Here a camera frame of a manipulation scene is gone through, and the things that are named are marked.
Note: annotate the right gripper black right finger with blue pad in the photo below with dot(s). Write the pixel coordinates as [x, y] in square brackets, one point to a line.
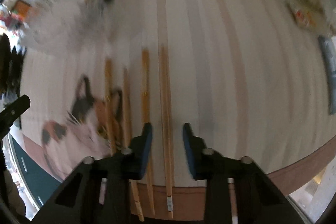
[207, 164]

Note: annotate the blue smartphone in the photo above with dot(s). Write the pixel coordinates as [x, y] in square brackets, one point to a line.
[327, 48]

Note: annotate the wooden chopstick with white label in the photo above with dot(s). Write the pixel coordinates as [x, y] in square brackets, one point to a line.
[166, 124]

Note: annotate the clear plastic utensil tray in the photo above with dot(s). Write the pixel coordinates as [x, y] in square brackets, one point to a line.
[58, 27]

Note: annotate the red white card packet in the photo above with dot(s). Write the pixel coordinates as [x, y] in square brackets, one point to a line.
[302, 17]

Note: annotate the thin wooden chopstick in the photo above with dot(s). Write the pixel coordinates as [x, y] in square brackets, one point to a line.
[109, 107]

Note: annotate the wooden chopstick with worn tip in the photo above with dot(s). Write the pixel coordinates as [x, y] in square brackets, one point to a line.
[127, 136]

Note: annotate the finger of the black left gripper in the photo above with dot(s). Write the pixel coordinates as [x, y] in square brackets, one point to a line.
[12, 113]

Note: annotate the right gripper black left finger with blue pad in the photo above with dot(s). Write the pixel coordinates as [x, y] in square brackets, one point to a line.
[129, 164]

